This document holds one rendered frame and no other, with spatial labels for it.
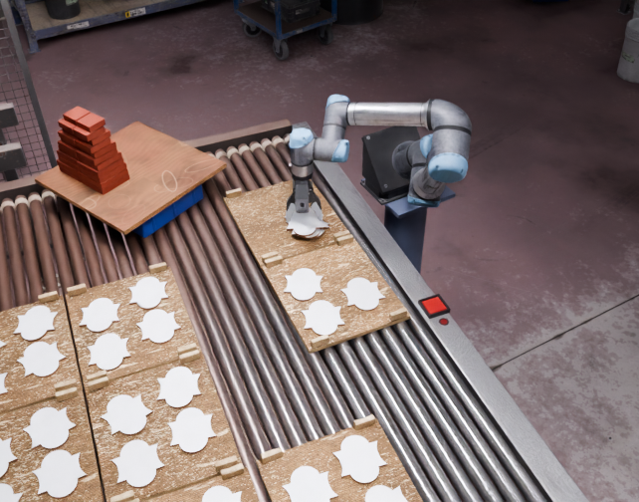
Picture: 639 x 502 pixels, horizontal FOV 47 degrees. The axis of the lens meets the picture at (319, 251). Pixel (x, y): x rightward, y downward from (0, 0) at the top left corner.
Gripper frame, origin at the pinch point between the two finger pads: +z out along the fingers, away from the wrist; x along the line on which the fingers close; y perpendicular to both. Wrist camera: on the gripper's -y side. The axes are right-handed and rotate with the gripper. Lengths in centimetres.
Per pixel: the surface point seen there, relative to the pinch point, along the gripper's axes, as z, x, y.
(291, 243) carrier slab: 4.2, 5.0, -6.8
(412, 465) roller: 6, -25, -96
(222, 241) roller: 5.7, 29.4, -2.3
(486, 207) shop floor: 98, -105, 126
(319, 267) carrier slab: 4.2, -4.6, -19.7
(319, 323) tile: 3.4, -3.0, -46.0
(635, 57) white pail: 80, -237, 263
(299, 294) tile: 3.4, 2.8, -33.0
